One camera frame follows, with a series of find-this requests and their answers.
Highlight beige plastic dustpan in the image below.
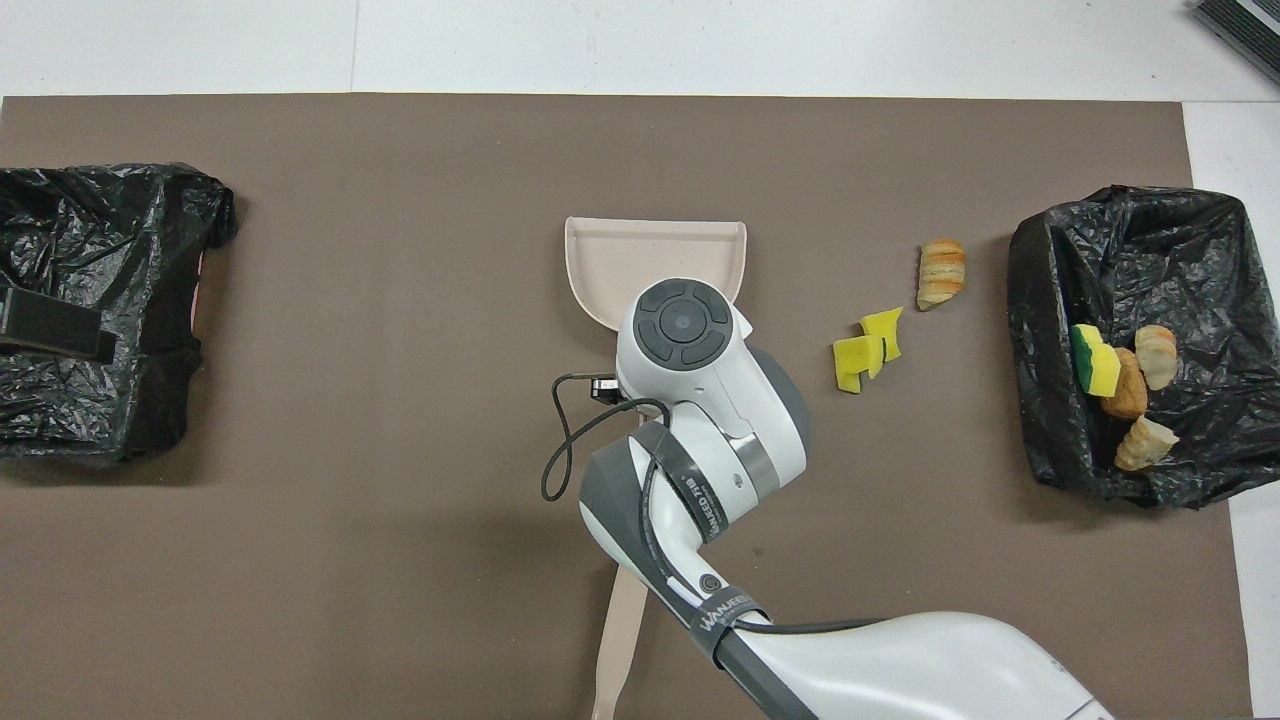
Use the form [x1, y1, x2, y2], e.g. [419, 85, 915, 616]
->
[564, 216, 748, 332]

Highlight grey ribbed device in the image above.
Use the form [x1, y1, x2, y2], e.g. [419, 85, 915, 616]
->
[1190, 0, 1280, 86]

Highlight brown oval bread roll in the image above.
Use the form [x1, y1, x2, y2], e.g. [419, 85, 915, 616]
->
[1100, 347, 1149, 421]

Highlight beige hand brush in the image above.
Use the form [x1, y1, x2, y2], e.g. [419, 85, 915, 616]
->
[590, 565, 649, 720]

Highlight yellow green scouring sponge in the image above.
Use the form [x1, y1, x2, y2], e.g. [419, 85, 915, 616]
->
[1070, 323, 1122, 398]

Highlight black plastic bag lined bin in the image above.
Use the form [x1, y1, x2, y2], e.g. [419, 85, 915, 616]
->
[0, 162, 241, 469]
[1007, 184, 1280, 511]

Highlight yellow sponge piece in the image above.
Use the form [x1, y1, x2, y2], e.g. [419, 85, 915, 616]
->
[860, 307, 904, 362]
[833, 334, 886, 394]

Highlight striped toy croissant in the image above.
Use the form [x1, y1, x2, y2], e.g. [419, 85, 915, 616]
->
[916, 238, 967, 312]
[1114, 416, 1181, 473]

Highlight brown table mat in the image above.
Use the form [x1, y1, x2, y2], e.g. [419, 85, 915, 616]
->
[0, 93, 1253, 720]

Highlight pale flaky pastry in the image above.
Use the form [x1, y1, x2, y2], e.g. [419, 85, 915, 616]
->
[1135, 325, 1181, 391]

